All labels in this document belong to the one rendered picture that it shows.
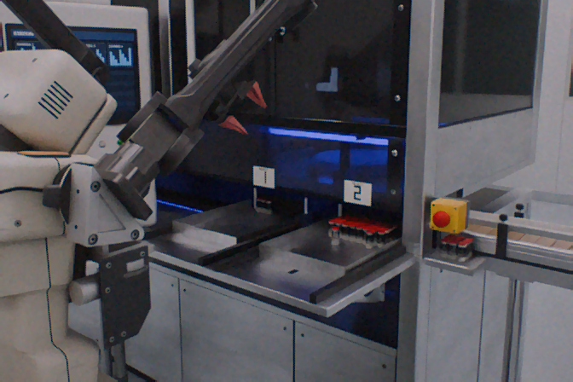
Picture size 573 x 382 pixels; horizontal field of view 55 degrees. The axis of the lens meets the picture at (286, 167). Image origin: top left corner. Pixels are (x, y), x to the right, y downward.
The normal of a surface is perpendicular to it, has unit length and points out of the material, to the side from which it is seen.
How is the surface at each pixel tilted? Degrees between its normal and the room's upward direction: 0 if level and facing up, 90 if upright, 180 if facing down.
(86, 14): 90
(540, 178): 90
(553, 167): 90
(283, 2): 80
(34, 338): 90
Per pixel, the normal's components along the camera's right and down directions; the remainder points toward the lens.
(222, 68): 0.31, 0.00
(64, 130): 0.80, 0.11
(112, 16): 0.65, 0.14
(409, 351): -0.63, 0.14
